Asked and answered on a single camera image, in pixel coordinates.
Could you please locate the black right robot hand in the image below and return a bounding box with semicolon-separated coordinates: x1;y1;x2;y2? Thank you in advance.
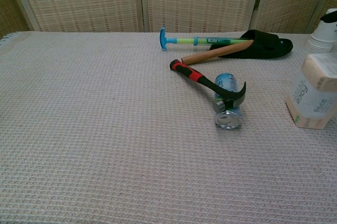
320;14;337;24

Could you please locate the white tissue pack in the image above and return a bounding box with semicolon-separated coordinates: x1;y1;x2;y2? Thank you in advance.
285;52;337;130

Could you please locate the white paper cup stack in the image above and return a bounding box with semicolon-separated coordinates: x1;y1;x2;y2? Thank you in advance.
305;8;337;54

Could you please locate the black slipper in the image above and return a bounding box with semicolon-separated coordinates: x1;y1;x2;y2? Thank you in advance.
209;29;294;60

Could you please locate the wooden stick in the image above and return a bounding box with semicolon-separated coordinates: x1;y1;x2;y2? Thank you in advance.
181;39;255;66

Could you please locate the blue drink can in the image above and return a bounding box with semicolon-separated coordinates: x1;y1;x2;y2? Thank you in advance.
213;73;244;130

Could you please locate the red black claw hammer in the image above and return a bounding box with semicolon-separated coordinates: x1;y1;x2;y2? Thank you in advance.
169;59;247;113

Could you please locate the blue green toy pump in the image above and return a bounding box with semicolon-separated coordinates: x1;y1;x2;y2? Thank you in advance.
159;26;254;52

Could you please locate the beige woven tablecloth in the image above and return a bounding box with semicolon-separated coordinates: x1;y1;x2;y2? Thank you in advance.
0;30;337;224

